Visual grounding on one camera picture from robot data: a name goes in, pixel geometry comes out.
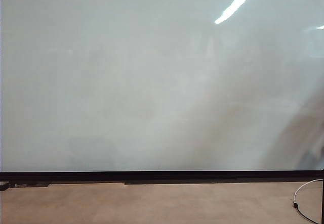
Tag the long black pen tray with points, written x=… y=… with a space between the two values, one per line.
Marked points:
x=177 y=182

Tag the short black pen tray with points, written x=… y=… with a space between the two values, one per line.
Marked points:
x=33 y=184

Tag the small black box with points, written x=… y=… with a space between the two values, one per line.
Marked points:
x=3 y=186

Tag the white glass whiteboard black frame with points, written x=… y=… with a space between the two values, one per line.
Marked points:
x=101 y=82

